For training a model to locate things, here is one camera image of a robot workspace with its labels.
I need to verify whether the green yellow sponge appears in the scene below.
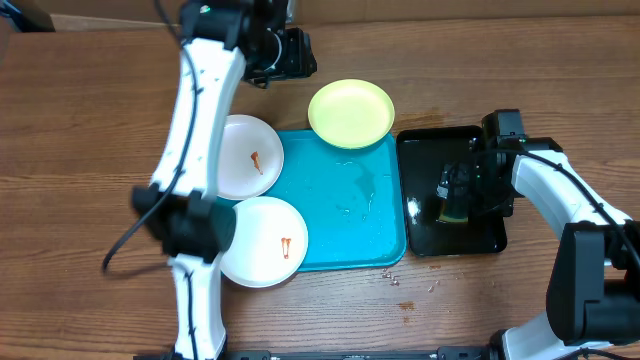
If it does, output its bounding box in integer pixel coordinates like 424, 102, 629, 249
437, 196, 469, 224

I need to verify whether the green rimmed plate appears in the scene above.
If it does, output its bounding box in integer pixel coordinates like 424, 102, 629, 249
307, 79, 396, 149

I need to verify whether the white plate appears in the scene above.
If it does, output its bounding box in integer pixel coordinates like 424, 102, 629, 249
218, 114, 284, 200
221, 196, 309, 288

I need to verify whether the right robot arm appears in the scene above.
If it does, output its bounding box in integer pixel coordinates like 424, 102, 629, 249
437, 109, 639, 359

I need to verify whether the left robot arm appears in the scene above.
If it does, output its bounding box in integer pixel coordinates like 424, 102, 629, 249
118, 0, 317, 359

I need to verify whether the black rectangular water tray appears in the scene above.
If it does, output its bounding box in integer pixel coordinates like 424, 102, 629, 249
396, 125, 507, 257

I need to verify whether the teal plastic serving tray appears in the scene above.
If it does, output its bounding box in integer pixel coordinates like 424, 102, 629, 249
256, 130, 407, 272

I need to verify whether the dark object top left corner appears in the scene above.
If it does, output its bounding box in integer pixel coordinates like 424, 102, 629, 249
1, 0, 55, 33

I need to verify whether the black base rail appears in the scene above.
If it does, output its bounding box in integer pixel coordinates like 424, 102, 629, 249
221, 346, 500, 360

